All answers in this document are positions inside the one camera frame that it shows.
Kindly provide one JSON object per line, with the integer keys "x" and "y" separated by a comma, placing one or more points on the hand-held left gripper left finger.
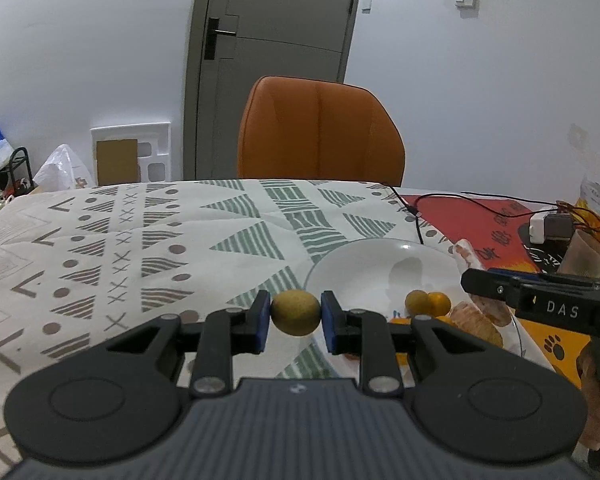
{"x": 262, "y": 322}

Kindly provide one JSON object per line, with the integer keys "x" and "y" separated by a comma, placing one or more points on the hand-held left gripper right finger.
{"x": 329, "y": 327}

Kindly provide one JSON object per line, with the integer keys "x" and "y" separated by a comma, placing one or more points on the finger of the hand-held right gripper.
{"x": 485, "y": 287}

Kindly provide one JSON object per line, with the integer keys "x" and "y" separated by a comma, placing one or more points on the yellow-green round fruit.
{"x": 295, "y": 312}

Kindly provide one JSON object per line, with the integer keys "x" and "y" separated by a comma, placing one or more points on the peeled tangerine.
{"x": 475, "y": 330}

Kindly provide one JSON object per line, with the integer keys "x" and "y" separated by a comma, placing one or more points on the orange kumquat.
{"x": 439, "y": 302}
{"x": 400, "y": 320}

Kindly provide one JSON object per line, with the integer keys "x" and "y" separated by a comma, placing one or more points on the white plate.
{"x": 370, "y": 280}

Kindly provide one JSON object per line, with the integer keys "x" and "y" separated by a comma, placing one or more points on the olive green kumquat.
{"x": 416, "y": 302}

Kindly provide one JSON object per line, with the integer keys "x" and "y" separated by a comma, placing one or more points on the frosted cup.
{"x": 587, "y": 255}

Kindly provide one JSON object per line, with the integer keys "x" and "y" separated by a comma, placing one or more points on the red and yellow printed cloth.
{"x": 460, "y": 217}

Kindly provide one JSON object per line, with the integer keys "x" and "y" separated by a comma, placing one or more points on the white charger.
{"x": 537, "y": 228}

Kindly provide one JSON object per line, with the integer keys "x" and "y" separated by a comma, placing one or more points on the grey power adapter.
{"x": 558, "y": 225}

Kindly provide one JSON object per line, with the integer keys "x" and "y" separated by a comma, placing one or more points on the patterned white tablecloth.
{"x": 105, "y": 270}

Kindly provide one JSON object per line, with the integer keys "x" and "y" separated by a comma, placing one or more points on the orange leather chair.
{"x": 320, "y": 130}

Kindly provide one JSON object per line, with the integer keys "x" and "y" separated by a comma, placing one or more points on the brown cardboard piece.
{"x": 117, "y": 162}

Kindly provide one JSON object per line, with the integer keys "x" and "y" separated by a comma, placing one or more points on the white foam packaging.
{"x": 155, "y": 132}

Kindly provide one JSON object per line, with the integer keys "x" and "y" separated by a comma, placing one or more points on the white plastic bag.
{"x": 62, "y": 170}

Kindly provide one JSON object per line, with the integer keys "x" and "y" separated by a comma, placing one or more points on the grey door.
{"x": 275, "y": 60}

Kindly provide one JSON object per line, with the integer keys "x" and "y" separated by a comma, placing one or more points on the black shoe rack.
{"x": 22, "y": 170}

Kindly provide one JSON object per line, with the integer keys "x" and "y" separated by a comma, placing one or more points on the small white wall switch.
{"x": 366, "y": 3}

